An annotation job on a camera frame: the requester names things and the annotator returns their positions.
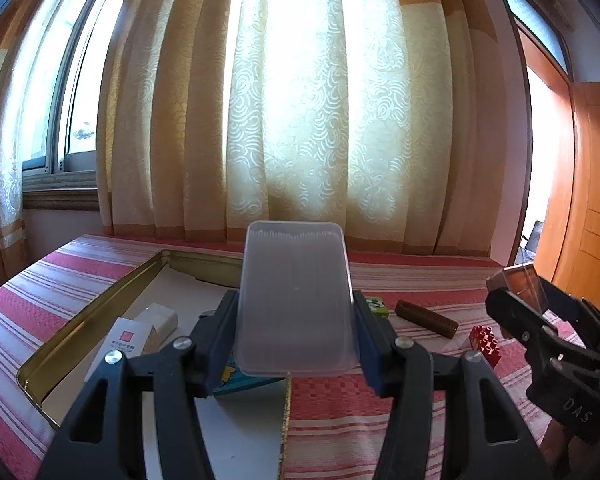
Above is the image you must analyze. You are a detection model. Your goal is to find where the white paper liner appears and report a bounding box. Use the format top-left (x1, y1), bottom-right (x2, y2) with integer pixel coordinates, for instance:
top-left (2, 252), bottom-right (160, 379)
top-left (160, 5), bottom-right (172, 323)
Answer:
top-left (45, 264), bottom-right (287, 480)

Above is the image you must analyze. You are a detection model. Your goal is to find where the transom window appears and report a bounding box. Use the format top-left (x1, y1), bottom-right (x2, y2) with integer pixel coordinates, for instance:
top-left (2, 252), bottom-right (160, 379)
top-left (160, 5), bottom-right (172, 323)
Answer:
top-left (495, 0), bottom-right (569, 70)

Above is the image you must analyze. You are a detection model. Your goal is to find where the cream and orange wide curtain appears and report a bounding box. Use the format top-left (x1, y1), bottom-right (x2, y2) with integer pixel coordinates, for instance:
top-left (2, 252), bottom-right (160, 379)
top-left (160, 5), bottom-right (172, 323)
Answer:
top-left (97, 0), bottom-right (503, 257)

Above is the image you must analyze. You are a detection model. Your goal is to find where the orange wooden door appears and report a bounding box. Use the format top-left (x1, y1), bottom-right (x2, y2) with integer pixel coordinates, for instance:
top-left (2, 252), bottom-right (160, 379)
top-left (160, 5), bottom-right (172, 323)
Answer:
top-left (550, 80), bottom-right (600, 322)

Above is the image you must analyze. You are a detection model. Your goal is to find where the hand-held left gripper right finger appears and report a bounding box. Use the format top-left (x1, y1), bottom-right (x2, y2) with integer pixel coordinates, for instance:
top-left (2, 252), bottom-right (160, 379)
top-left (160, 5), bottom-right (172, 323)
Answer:
top-left (352, 290), bottom-right (546, 480)

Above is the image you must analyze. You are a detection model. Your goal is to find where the white and orange side curtain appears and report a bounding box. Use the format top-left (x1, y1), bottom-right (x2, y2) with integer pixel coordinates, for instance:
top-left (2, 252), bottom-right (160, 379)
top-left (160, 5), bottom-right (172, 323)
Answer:
top-left (0, 0), bottom-right (31, 303)

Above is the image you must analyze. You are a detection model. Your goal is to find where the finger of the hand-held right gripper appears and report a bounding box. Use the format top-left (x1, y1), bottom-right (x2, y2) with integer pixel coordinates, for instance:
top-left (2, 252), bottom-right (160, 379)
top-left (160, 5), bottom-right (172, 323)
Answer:
top-left (542, 282), bottom-right (600, 361)
top-left (484, 287), bottom-right (600, 378)

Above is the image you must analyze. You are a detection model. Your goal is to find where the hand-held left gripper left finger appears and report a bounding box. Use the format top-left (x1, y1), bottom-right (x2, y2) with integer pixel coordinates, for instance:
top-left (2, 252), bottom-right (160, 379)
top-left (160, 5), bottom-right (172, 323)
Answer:
top-left (37, 290), bottom-right (242, 480)

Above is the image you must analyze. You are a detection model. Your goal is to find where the gold metal tin box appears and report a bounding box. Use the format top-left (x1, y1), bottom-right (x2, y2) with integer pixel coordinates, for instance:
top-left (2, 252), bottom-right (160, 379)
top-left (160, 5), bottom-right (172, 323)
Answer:
top-left (16, 249), bottom-right (295, 480)

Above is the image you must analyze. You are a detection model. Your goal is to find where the blue printed toy brick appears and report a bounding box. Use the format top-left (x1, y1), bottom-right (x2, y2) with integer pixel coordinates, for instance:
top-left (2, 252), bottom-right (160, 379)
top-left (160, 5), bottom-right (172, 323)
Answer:
top-left (212, 362), bottom-right (287, 397)

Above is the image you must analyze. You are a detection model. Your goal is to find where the clear plastic box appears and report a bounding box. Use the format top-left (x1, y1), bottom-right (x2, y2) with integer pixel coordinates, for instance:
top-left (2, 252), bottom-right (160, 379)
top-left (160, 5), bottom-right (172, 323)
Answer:
top-left (232, 220), bottom-right (359, 378)

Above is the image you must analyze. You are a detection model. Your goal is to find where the sliding window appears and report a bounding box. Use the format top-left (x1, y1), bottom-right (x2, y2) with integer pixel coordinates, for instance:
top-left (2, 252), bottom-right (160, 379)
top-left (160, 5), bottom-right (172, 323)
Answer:
top-left (22, 0), bottom-right (112, 176)

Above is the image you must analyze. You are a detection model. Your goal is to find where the red toy brick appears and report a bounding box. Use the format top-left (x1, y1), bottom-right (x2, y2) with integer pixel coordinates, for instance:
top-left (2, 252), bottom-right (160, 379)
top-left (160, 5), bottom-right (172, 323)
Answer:
top-left (469, 326), bottom-right (502, 367)

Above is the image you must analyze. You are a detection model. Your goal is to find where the brown window sill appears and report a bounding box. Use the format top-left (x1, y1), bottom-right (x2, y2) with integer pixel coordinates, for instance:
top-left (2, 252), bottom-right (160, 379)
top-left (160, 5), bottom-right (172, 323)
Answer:
top-left (22, 169), bottom-right (102, 211)

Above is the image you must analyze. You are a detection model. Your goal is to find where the person's right hand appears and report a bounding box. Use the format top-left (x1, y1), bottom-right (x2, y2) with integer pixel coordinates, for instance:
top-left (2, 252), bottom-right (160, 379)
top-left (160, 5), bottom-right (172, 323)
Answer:
top-left (537, 407), bottom-right (588, 480)

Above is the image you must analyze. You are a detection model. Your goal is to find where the dark brown comb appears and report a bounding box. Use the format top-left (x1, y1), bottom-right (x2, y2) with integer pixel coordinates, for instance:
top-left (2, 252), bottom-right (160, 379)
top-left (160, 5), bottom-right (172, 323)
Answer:
top-left (396, 300), bottom-right (459, 336)

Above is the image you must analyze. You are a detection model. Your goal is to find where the grey box with red square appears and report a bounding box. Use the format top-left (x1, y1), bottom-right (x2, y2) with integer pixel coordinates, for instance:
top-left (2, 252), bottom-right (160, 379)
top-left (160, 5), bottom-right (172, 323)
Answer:
top-left (82, 317), bottom-right (157, 386)

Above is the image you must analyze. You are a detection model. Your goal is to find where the brown door frame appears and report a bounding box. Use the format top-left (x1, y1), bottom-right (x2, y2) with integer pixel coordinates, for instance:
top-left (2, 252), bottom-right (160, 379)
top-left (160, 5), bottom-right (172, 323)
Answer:
top-left (490, 0), bottom-right (581, 271)

